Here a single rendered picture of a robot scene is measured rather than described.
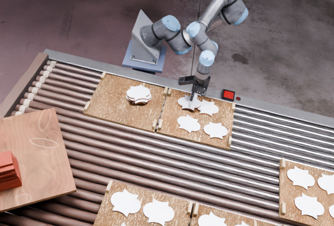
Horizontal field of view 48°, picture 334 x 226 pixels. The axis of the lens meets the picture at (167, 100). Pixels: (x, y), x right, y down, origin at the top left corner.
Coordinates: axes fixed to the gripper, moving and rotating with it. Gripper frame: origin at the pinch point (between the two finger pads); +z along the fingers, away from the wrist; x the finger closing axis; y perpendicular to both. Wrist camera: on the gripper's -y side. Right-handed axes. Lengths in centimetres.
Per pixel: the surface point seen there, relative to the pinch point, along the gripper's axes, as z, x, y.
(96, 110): 6, -21, -50
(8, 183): -8, -83, -67
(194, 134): 3.8, -21.7, 6.5
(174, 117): 4.3, -13.4, -6.3
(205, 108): 2.5, -1.6, 10.1
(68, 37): 103, 145, -134
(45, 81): 10, -6, -86
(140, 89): -0.5, -3.0, -29.2
